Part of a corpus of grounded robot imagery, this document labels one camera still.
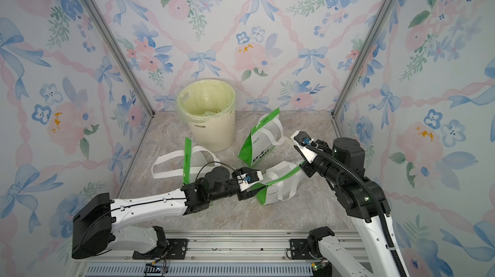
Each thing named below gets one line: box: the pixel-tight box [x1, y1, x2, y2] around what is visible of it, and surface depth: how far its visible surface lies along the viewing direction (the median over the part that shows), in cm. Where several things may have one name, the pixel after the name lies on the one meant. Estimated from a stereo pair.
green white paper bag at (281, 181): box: [248, 161, 305, 207], surface depth 72 cm
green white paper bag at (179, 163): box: [151, 136, 222, 186], surface depth 75 cm
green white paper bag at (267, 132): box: [237, 107, 285, 168], surface depth 86 cm
